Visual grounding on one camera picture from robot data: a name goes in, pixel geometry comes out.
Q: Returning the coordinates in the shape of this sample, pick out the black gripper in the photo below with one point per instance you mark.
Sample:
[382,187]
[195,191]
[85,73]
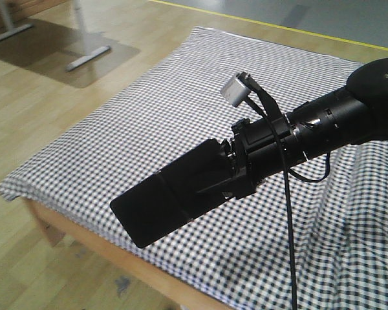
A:
[256,155]

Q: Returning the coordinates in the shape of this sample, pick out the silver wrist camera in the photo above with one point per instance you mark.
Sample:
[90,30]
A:
[235,91]

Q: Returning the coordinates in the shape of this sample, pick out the wooden bed frame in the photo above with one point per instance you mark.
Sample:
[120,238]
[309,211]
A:
[54,226]

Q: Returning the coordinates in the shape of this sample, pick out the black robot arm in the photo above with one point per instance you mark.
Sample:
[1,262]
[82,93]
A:
[353,114]

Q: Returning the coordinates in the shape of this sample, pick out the checkered bed sheet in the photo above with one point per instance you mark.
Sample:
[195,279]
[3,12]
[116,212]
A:
[238,252]

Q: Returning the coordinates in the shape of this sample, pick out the black foldable phone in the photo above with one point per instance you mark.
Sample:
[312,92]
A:
[156,206]

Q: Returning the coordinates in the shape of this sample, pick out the transparent floor mat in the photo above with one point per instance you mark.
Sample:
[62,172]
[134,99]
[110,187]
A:
[48,48]

